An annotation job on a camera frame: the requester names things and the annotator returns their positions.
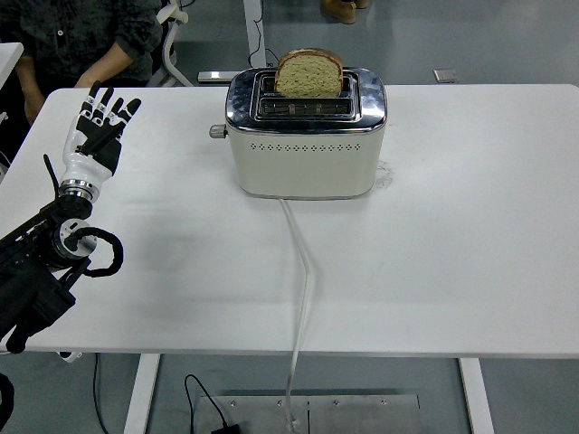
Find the small white black device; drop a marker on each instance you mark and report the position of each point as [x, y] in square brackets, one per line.
[69, 357]

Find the brown bread slice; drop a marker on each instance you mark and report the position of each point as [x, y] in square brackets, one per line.
[308, 77]

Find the cream and chrome toaster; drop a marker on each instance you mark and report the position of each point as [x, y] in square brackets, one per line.
[307, 167]

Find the grey floor socket plate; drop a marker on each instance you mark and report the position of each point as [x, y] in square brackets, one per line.
[446, 76]

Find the person's foot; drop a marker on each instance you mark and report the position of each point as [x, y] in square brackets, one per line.
[362, 3]
[340, 10]

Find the white side desk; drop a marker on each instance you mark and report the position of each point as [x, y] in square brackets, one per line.
[9, 56]

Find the white table leg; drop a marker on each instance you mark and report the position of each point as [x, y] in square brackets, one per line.
[141, 393]
[476, 398]

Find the silver toaster lever knob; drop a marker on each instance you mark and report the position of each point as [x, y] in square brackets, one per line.
[217, 131]

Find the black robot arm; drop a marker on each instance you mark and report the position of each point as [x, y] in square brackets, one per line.
[27, 280]

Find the white desk leg with foot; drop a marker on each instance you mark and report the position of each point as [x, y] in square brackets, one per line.
[254, 27]

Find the grey metal plate with screws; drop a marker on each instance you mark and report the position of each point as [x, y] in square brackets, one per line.
[362, 413]

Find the white chair frame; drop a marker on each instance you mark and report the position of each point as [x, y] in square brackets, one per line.
[168, 50]

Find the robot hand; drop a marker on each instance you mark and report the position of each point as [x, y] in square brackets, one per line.
[86, 165]

